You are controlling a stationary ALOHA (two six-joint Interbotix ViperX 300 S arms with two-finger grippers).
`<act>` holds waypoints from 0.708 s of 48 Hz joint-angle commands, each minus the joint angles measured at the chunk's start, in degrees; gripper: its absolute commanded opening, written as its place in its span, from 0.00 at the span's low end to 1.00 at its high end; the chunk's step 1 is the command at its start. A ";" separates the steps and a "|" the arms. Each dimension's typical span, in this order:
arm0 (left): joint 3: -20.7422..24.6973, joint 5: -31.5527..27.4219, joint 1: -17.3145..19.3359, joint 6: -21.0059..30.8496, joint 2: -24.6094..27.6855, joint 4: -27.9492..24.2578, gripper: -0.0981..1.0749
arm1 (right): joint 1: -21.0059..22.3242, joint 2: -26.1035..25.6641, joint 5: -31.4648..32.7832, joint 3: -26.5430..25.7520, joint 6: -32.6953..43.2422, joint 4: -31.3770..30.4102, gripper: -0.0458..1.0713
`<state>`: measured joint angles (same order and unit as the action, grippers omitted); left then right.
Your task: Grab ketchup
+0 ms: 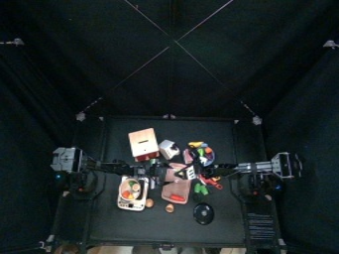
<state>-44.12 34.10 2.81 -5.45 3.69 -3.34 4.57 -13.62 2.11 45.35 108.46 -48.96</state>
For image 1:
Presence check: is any small white toy appliance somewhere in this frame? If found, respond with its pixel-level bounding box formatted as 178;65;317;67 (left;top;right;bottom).
157;139;181;161

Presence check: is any cream bowl with toy food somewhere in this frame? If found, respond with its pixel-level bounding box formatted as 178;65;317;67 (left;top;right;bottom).
118;178;142;201

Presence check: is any pink plastic tray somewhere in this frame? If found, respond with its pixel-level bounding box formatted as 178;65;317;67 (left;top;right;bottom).
160;162;193;205

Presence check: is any red toy sausage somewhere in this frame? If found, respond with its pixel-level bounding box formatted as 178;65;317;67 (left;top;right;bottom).
168;193;186;203

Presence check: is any dark green bowl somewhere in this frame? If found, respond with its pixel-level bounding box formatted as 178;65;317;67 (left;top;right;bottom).
192;202;216;226

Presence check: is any blue toy bowl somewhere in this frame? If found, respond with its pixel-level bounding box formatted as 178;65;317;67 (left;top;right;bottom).
182;141;217;167

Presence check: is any orange and white box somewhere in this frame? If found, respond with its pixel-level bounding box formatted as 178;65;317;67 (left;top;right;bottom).
126;127;161;163

